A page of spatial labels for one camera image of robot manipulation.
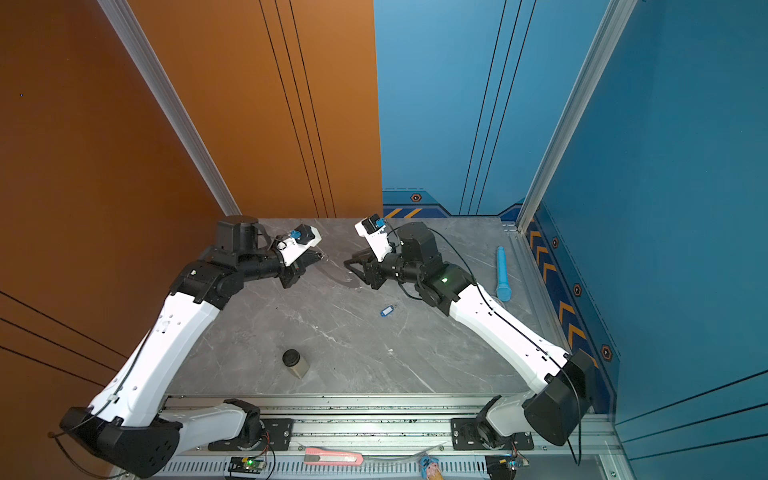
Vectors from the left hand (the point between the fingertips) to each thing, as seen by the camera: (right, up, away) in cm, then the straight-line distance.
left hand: (317, 250), depth 70 cm
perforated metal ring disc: (+6, -5, -5) cm, 10 cm away
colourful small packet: (+26, -49, -3) cm, 56 cm away
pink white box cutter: (+1, -49, +1) cm, 49 cm away
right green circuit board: (+44, -52, +1) cm, 68 cm away
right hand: (+8, -2, -2) cm, 9 cm away
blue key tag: (+16, -20, +27) cm, 37 cm away
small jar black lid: (-8, -28, +7) cm, 30 cm away
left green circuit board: (-17, -52, +1) cm, 54 cm away
